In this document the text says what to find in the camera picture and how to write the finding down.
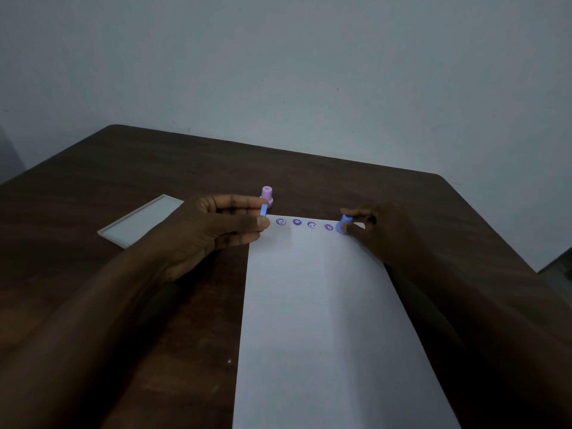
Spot person's left hand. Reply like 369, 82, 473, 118
150, 194, 271, 285

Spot person's right forearm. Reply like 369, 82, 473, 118
384, 245, 572, 429

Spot white rectangular plastic tray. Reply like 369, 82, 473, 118
97, 194, 185, 250

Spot white paper sheet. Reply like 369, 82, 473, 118
232, 214, 462, 429

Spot person's left forearm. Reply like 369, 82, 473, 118
0, 245, 188, 429

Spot person's right hand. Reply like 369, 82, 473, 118
340, 203, 418, 267

